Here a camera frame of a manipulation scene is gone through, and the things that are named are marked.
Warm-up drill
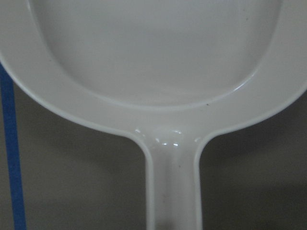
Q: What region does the beige plastic dustpan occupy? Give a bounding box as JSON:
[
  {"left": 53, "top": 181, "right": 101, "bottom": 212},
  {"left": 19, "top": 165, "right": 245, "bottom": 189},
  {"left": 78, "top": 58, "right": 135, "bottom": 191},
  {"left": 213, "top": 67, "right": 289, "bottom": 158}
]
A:
[{"left": 0, "top": 0, "right": 307, "bottom": 230}]

